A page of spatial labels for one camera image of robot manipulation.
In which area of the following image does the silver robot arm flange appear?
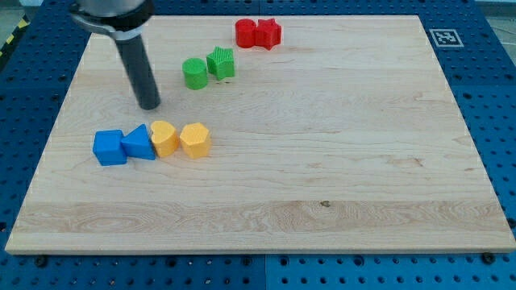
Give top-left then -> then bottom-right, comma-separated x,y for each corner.
69,0 -> 155,41

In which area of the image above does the blue triangle block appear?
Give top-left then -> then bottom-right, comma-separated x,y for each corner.
121,124 -> 156,160

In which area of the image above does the blue cube block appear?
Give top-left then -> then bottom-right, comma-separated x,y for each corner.
92,130 -> 127,166

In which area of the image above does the wooden board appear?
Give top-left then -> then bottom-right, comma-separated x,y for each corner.
6,15 -> 515,255

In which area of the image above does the yellow hexagon block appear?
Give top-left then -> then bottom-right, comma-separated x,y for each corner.
180,122 -> 212,159

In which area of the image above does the green star block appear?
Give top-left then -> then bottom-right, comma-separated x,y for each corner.
206,46 -> 235,81

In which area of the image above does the yellow heart block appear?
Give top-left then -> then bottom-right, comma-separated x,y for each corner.
151,120 -> 180,158

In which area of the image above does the green cylinder block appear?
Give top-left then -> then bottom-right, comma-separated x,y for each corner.
182,58 -> 208,90

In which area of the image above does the red star block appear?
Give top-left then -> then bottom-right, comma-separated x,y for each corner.
255,19 -> 281,50

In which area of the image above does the red cylinder block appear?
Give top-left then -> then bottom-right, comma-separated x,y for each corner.
235,19 -> 256,48

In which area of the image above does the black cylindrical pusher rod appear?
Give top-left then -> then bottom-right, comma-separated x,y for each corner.
115,35 -> 160,110

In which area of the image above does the white fiducial marker tag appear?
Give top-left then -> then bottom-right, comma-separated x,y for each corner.
429,28 -> 464,48

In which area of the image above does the black board stop screw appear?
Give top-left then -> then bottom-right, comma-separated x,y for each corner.
481,252 -> 496,265
34,255 -> 48,268

